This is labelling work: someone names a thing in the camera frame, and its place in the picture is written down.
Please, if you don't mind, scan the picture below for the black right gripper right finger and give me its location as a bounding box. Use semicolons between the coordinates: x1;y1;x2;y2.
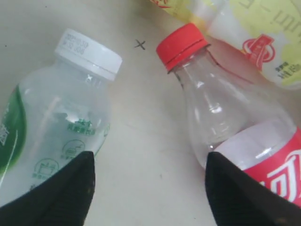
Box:
205;152;301;226

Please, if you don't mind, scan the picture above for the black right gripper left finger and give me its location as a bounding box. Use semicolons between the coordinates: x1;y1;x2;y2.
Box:
0;151;95;226

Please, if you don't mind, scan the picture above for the clear cola bottle red label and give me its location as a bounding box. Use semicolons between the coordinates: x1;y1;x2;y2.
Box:
156;23;301;205

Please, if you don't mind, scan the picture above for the white green yogurt bottle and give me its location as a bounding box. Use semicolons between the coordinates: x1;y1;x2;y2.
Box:
0;29;122;206

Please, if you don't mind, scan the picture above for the yellow juice bottle red cap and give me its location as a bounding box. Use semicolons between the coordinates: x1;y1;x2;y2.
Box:
155;0;301;90

